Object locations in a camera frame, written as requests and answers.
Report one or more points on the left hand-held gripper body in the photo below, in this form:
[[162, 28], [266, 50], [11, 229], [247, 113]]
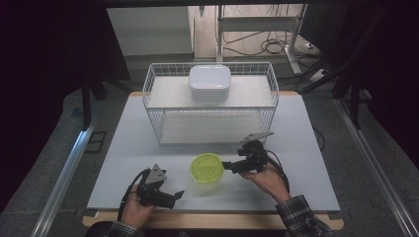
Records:
[[154, 192]]

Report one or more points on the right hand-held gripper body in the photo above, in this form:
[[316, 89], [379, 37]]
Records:
[[253, 158]]

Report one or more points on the green plastic bowl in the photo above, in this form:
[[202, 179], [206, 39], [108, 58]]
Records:
[[207, 168]]

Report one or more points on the white square plastic container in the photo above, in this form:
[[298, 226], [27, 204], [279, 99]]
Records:
[[209, 82]]

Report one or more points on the person's left hand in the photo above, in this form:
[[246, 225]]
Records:
[[136, 210]]

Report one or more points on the person's right hand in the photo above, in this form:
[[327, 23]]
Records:
[[267, 184]]

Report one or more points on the white power strip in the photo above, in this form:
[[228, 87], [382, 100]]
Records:
[[317, 75]]

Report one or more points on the black metal stand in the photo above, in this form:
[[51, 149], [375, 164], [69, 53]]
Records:
[[354, 98], [87, 105]]

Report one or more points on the white cabinet panel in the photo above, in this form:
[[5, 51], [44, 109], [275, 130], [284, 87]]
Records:
[[150, 31]]

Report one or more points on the black floor frame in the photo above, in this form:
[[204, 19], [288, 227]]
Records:
[[95, 142]]

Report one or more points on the aluminium rail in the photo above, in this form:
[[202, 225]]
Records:
[[375, 171], [62, 184]]

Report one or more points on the white metal desk frame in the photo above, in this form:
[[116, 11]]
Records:
[[257, 23]]

